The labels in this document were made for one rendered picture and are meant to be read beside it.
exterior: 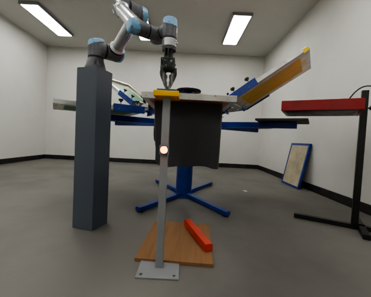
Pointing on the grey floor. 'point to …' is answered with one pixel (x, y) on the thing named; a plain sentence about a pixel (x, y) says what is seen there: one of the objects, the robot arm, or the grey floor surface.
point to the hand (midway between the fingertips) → (167, 88)
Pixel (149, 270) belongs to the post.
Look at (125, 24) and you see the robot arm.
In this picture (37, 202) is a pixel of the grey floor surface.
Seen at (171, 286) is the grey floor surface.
